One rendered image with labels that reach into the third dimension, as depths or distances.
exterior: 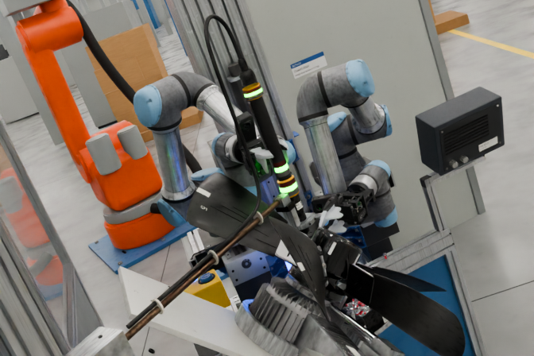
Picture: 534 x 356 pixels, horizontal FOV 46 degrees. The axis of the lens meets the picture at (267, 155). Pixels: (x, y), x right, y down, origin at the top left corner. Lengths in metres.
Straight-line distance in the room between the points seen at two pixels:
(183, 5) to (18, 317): 1.52
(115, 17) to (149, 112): 10.14
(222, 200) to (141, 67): 8.06
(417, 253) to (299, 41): 1.60
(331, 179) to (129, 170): 3.58
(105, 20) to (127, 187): 7.01
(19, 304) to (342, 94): 1.17
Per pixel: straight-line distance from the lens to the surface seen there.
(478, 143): 2.16
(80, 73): 12.31
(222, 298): 1.92
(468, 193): 4.05
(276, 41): 3.36
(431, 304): 1.36
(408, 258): 2.15
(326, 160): 1.92
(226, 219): 1.46
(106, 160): 5.24
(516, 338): 3.09
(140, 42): 9.42
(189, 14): 2.32
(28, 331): 1.06
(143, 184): 5.41
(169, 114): 1.95
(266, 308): 1.47
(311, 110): 1.91
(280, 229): 1.21
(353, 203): 1.72
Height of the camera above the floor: 1.88
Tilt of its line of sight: 16 degrees down
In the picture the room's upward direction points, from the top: 21 degrees counter-clockwise
